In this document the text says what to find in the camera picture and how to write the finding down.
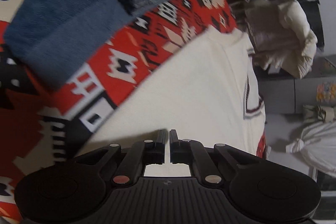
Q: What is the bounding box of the white knotted curtain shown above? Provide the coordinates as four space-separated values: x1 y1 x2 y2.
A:
285 122 336 177

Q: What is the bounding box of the white knit vest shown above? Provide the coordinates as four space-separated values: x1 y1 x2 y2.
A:
81 25 267 177

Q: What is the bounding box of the grey refrigerator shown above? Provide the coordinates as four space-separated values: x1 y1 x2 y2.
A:
255 55 335 114

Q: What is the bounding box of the chair with white duvet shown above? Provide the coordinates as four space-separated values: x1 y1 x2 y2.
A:
244 0 318 79

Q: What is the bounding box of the red patterned blanket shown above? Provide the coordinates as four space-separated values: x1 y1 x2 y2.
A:
0 0 267 224

